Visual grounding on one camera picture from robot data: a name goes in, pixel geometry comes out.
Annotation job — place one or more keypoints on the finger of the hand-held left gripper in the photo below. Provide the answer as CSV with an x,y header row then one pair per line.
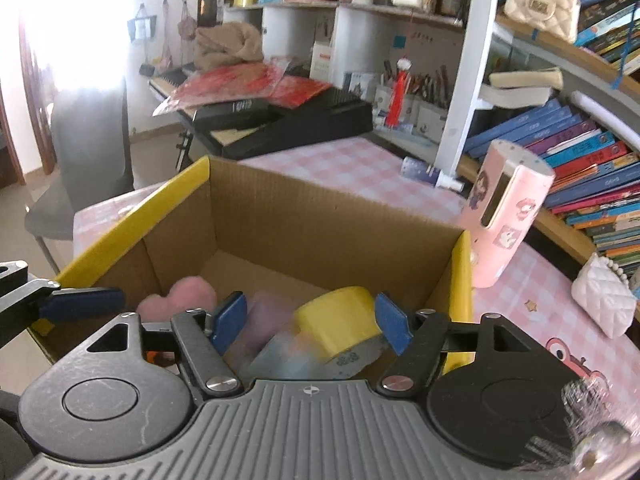
x,y
82,304

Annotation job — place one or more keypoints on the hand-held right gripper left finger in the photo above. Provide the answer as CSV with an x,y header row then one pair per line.
x,y
230,317

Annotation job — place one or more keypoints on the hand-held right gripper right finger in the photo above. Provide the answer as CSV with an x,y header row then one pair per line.
x,y
392,322

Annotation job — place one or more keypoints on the pink plush toy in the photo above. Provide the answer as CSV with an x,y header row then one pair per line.
x,y
175,302

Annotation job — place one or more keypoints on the yellow tape roll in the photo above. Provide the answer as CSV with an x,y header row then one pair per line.
x,y
335,320

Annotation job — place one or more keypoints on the light blue packet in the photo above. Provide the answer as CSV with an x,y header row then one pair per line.
x,y
300,360

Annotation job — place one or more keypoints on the yellow cardboard box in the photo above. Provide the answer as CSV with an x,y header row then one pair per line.
x,y
310,220

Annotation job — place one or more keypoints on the pink cylindrical container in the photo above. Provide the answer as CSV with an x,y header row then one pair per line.
x,y
500,240

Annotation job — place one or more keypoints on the grey chair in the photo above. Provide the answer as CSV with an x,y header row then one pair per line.
x,y
87,160

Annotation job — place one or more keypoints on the small spray bottle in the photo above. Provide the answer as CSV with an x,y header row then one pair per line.
x,y
425,170

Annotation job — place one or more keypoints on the small white quilted purse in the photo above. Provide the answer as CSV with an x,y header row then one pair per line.
x,y
602,300

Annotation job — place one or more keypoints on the red tassel ornament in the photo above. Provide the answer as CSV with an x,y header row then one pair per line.
x,y
397,95

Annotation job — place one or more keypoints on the red paper packets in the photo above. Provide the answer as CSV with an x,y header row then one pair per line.
x,y
230,82

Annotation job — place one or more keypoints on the clear plastic wrap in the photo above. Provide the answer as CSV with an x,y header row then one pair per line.
x,y
605,425

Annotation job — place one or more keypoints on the long row of colourful books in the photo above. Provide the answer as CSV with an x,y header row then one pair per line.
x,y
575,170

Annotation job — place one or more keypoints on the electronic keyboard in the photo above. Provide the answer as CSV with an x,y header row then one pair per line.
x,y
170,79

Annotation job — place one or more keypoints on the curved wooden bookshelf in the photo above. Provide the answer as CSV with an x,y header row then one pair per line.
x,y
470,85

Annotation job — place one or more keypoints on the stacked thick white-paged books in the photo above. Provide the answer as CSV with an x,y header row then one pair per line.
x,y
520,92

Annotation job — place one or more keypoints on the white box red label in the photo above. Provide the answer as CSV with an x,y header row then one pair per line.
x,y
321,62

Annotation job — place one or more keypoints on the brown bundled cloth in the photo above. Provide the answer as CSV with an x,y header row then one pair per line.
x,y
227,45

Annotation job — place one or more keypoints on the white rolled paper tube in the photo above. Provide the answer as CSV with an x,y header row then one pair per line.
x,y
607,117

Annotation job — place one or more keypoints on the leaning row of colourful books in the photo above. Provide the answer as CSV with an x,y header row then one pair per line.
x,y
610,25

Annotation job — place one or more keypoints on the blue hanging wall bag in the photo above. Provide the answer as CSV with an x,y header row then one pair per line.
x,y
142,27

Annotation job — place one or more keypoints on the pink hanging wall bag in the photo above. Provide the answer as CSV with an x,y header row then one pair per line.
x,y
187,25

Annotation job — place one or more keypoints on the grey wall shelf unit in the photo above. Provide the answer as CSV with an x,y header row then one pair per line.
x,y
350,30

